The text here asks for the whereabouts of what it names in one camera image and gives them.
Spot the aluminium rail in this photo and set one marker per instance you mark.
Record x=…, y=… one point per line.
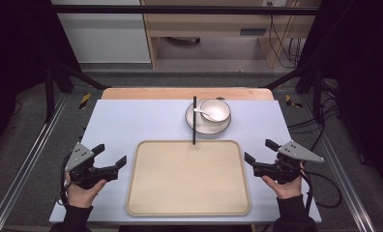
x=28, y=158
x=338, y=167

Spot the black metal frame stand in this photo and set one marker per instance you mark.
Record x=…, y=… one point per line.
x=318, y=96
x=49, y=93

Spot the black metal frame bar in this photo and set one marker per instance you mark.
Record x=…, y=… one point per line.
x=180, y=10

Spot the beige tray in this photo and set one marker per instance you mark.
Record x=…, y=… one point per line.
x=186, y=180

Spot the person's left hand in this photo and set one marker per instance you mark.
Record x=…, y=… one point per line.
x=81, y=197

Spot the white spoon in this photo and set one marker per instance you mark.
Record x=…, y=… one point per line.
x=198, y=110

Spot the wooden desk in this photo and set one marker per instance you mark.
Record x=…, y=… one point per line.
x=209, y=24

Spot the black curtain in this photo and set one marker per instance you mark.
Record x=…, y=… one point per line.
x=363, y=80
x=15, y=58

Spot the white cabinet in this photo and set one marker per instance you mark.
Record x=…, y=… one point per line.
x=105, y=38

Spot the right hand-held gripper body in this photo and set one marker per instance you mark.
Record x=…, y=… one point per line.
x=288, y=169

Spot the yellow black tape strip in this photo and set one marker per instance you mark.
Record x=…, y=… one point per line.
x=84, y=101
x=289, y=101

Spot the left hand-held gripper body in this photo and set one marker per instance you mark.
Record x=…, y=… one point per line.
x=80, y=158

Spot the white plate with dark rim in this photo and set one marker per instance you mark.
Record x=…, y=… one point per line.
x=205, y=128

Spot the person's right hand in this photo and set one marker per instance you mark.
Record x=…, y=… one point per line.
x=288, y=190

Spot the wooden table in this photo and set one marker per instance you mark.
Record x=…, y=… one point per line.
x=154, y=93

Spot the black chopstick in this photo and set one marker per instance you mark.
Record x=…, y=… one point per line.
x=194, y=130

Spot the white bowl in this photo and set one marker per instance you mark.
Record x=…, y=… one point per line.
x=219, y=109

